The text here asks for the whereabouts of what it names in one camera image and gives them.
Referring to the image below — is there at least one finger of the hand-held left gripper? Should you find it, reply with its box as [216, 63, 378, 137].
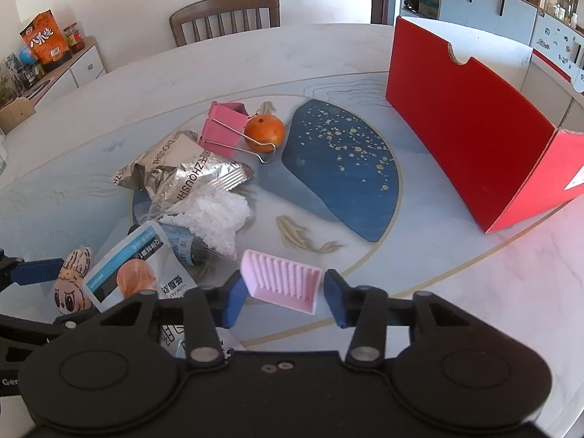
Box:
[0, 249, 65, 295]
[0, 309, 102, 344]

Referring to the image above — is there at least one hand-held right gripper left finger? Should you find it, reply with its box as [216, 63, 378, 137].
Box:
[91, 268, 251, 369]

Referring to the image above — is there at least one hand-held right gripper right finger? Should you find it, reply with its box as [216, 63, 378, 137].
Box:
[322, 268, 490, 370]

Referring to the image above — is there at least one beige plush bunny toy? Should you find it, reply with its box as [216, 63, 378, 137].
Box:
[51, 246, 99, 315]

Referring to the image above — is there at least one pink ridged plastic tray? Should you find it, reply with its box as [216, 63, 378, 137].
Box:
[240, 249, 324, 315]

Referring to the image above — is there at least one white and blue snack pouch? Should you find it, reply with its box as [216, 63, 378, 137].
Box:
[84, 220, 247, 362]

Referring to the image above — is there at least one pink binder clip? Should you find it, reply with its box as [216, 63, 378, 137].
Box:
[199, 101, 277, 164]

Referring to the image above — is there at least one white cardboard box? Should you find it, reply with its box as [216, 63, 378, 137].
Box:
[385, 15, 584, 234]

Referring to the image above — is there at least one white marble patterned desktop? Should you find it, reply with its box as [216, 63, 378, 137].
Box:
[0, 23, 584, 438]

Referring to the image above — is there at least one dark bottle with blue label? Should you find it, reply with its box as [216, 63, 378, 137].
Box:
[160, 223, 216, 266]

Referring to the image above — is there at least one white fluffy duster head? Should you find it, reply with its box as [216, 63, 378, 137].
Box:
[146, 191, 253, 259]

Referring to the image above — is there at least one silver foil snack packet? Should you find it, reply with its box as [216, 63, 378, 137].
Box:
[146, 148, 256, 214]
[114, 130, 201, 193]

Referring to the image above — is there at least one small brown cardboard box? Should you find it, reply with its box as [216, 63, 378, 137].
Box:
[0, 97, 37, 134]

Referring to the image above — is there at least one orange mandarin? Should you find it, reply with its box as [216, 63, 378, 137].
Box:
[244, 114, 286, 153]

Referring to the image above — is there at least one low white sideboard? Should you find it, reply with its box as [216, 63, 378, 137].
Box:
[0, 36, 108, 134]

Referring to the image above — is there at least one orange snack bag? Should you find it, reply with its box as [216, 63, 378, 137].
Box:
[19, 9, 73, 73]

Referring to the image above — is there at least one red sauce jar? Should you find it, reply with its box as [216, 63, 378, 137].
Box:
[64, 23, 87, 54]

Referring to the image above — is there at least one brown wooden chair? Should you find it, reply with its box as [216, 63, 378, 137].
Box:
[169, 0, 281, 48]

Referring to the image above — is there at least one pale blue tall cabinet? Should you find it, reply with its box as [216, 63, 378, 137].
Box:
[401, 0, 540, 49]

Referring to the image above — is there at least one white cabinet with stickers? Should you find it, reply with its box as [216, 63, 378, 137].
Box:
[531, 9, 584, 94]

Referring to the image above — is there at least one row of small jars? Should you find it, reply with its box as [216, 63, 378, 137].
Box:
[545, 0, 581, 28]

